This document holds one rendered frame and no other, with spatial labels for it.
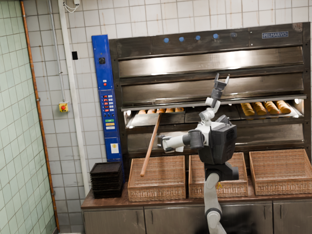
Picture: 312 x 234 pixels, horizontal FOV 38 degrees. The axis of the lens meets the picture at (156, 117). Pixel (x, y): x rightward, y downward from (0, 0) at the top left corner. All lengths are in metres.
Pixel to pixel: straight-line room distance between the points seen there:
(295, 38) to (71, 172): 2.67
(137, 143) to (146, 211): 0.75
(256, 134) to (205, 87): 0.71
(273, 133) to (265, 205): 0.78
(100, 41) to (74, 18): 0.35
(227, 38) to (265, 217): 1.74
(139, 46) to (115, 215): 1.66
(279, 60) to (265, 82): 0.25
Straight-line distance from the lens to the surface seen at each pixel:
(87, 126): 4.73
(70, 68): 4.62
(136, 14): 4.45
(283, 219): 4.43
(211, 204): 3.87
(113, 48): 4.51
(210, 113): 3.67
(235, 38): 4.46
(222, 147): 3.56
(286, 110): 4.80
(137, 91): 4.55
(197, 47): 4.45
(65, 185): 5.02
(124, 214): 4.40
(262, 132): 4.66
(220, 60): 4.46
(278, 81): 4.56
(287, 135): 4.70
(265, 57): 4.50
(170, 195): 4.32
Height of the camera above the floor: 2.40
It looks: 14 degrees down
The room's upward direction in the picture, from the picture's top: 5 degrees counter-clockwise
